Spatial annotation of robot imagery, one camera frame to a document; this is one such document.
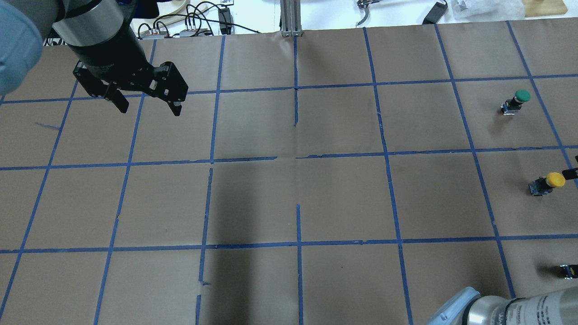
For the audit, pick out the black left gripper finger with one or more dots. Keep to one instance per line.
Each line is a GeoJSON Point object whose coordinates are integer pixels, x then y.
{"type": "Point", "coordinates": [115, 96]}
{"type": "Point", "coordinates": [176, 107]}

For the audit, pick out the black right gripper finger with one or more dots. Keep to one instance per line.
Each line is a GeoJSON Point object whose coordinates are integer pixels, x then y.
{"type": "Point", "coordinates": [570, 174]}

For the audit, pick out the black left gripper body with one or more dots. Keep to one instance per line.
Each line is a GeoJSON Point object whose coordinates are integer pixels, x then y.
{"type": "Point", "coordinates": [110, 56]}

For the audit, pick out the yellow push button switch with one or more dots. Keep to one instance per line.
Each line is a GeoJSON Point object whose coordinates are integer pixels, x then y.
{"type": "Point", "coordinates": [546, 184]}

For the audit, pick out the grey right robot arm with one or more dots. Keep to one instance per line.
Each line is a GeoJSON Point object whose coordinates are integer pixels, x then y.
{"type": "Point", "coordinates": [468, 307]}

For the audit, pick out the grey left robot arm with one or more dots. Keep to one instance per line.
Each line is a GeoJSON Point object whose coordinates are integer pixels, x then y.
{"type": "Point", "coordinates": [25, 25]}

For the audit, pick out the beige tray with plate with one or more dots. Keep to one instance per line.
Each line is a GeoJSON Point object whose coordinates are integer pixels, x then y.
{"type": "Point", "coordinates": [165, 8]}

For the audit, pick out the power strip with plugs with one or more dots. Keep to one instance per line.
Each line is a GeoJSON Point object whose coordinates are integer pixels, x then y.
{"type": "Point", "coordinates": [208, 18]}

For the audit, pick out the wooden block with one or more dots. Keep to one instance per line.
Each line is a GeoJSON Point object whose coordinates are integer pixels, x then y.
{"type": "Point", "coordinates": [543, 8]}

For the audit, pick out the clear plastic bag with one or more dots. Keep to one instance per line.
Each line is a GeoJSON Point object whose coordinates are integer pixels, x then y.
{"type": "Point", "coordinates": [487, 10]}

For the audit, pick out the black power adapter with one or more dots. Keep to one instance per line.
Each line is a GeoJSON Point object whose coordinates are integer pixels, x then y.
{"type": "Point", "coordinates": [435, 14]}

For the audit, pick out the green push button switch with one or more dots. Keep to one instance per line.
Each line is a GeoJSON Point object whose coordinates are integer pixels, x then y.
{"type": "Point", "coordinates": [512, 106]}

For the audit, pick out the small black button switch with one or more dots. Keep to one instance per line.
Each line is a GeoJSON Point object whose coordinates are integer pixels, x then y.
{"type": "Point", "coordinates": [568, 271]}

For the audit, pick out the aluminium frame post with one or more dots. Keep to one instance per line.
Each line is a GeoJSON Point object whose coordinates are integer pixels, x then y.
{"type": "Point", "coordinates": [290, 17]}

